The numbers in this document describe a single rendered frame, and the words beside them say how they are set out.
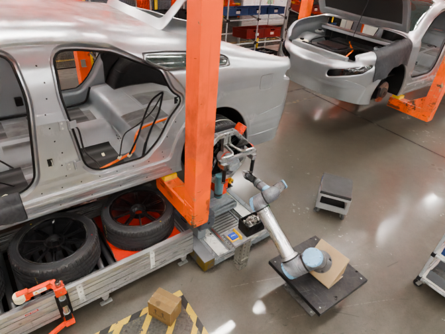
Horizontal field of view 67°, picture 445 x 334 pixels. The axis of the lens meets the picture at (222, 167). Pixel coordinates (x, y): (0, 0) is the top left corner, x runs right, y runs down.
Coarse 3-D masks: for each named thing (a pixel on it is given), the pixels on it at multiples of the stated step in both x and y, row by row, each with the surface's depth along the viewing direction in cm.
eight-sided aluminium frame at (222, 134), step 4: (232, 128) 319; (220, 132) 311; (224, 132) 313; (228, 132) 312; (232, 132) 314; (236, 132) 317; (216, 136) 306; (220, 136) 306; (224, 136) 310; (228, 136) 313; (236, 136) 326; (240, 136) 324; (216, 140) 307; (240, 148) 340; (244, 148) 336; (240, 152) 342; (244, 156) 343; (240, 160) 344; (240, 164) 345; (228, 172) 345; (232, 172) 344; (228, 176) 344; (212, 180) 330
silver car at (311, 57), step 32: (416, 0) 526; (288, 32) 544; (320, 32) 560; (352, 32) 550; (384, 32) 733; (416, 32) 487; (320, 64) 482; (352, 64) 461; (416, 64) 667; (352, 96) 480; (384, 96) 512
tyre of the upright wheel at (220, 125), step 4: (216, 116) 325; (220, 116) 327; (216, 120) 317; (224, 120) 320; (228, 120) 325; (216, 124) 311; (220, 124) 312; (224, 124) 315; (228, 124) 317; (232, 124) 321; (216, 128) 310; (220, 128) 313; (224, 128) 317; (228, 128) 320; (216, 132) 312; (244, 136) 340; (184, 144) 319; (184, 148) 319; (184, 152) 321; (184, 156) 323; (184, 160) 326; (184, 164) 333; (212, 176) 341
